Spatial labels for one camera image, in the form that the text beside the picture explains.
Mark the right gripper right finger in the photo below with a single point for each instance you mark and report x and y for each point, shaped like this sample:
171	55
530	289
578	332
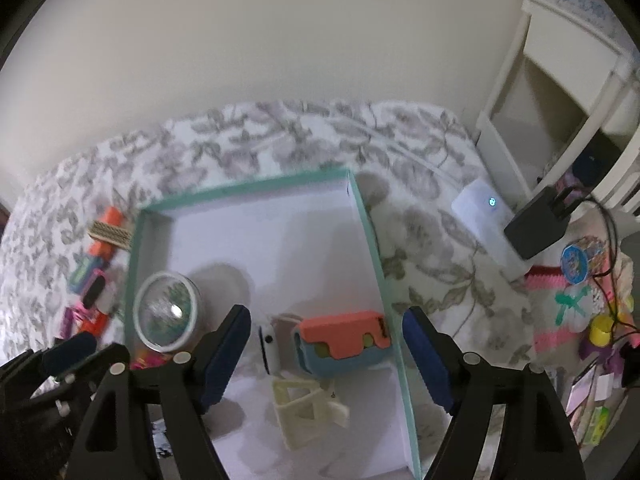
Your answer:
536	441

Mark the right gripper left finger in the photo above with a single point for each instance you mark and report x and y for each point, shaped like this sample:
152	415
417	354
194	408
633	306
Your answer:
115	438

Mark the gold patterned hair comb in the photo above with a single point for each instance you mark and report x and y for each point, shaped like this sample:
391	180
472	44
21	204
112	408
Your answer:
113	235

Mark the orange blue toy case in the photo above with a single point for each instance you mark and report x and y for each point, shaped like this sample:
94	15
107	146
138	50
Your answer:
331	345
97	257

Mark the magenta rectangular packet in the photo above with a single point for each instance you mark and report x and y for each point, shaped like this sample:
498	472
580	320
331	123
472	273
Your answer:
67	323

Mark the pink wrist band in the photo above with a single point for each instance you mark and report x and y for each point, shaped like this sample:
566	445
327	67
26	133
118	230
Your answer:
94	288

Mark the pink crochet mat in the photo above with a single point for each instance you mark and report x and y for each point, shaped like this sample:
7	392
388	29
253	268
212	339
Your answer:
562	311

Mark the round glitter snow globe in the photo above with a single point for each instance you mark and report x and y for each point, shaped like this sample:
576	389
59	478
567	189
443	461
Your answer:
166	312

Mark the round blue cartoon sticker tin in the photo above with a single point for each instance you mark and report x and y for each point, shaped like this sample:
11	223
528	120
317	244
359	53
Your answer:
574	264

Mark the white smart watch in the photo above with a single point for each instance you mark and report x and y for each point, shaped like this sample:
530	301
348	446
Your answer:
269	345

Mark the teal cardboard box tray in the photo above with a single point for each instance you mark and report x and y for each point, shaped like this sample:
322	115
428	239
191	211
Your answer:
299	245

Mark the black charger brick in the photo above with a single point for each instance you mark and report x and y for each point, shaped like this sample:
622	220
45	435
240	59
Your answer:
542	222

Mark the white power bank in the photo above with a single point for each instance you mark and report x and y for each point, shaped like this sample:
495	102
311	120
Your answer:
483	212

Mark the floral grey white blanket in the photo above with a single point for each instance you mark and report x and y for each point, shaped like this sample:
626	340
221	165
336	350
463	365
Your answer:
410	161

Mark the white wooden shelf unit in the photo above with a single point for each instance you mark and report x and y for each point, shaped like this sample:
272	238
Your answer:
561	83

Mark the cream plastic toy frame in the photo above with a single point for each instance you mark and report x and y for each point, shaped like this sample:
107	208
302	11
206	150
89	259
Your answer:
306	408

